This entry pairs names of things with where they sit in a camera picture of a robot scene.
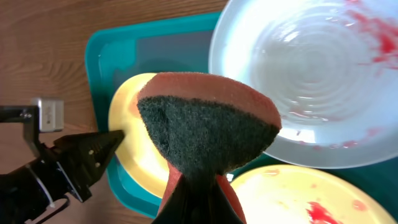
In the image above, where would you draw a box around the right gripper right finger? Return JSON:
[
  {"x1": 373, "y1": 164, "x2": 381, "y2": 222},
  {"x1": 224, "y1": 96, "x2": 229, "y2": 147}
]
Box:
[{"x1": 208, "y1": 183, "x2": 243, "y2": 224}]

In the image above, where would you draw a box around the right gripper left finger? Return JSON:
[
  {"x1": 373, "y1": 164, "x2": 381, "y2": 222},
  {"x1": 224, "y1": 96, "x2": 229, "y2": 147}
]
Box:
[{"x1": 152, "y1": 179, "x2": 192, "y2": 224}]

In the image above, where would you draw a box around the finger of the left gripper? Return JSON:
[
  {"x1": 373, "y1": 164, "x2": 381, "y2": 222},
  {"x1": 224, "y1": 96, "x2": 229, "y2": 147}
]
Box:
[{"x1": 53, "y1": 130, "x2": 124, "y2": 199}]

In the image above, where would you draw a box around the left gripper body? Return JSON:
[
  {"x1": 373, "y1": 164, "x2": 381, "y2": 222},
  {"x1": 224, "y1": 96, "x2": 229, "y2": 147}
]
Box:
[{"x1": 1, "y1": 106, "x2": 70, "y2": 223}]

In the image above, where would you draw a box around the yellow plate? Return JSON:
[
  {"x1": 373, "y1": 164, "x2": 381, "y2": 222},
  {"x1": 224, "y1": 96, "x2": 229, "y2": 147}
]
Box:
[
  {"x1": 231, "y1": 165, "x2": 397, "y2": 224},
  {"x1": 108, "y1": 73, "x2": 169, "y2": 198}
]

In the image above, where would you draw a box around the red and green sponge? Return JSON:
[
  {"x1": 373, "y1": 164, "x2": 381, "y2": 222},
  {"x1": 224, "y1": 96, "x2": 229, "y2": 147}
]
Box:
[{"x1": 137, "y1": 73, "x2": 282, "y2": 223}]

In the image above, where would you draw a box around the light blue plate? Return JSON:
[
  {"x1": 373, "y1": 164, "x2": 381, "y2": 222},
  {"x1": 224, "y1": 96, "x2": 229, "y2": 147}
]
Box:
[{"x1": 209, "y1": 0, "x2": 397, "y2": 169}]

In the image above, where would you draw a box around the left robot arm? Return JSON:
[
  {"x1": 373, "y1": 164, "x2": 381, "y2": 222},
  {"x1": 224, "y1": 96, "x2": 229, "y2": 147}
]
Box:
[{"x1": 1, "y1": 105, "x2": 124, "y2": 223}]

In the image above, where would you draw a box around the teal plastic tray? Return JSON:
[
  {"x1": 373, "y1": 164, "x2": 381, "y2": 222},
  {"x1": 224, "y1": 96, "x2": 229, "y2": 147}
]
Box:
[{"x1": 85, "y1": 12, "x2": 397, "y2": 218}]

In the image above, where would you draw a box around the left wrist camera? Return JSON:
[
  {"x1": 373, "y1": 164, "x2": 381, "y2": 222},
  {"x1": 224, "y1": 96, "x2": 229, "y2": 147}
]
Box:
[{"x1": 32, "y1": 98, "x2": 64, "y2": 133}]

